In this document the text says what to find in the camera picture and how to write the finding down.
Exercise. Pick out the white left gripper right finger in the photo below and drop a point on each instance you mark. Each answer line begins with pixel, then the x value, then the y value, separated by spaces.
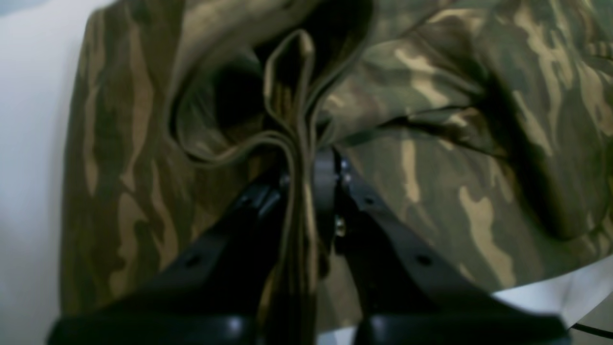
pixel 408 294

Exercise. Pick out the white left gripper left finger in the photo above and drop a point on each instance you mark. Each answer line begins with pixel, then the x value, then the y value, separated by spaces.
pixel 210 294

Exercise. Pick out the camouflage t-shirt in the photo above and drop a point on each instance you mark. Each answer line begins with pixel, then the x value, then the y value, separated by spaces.
pixel 484 125

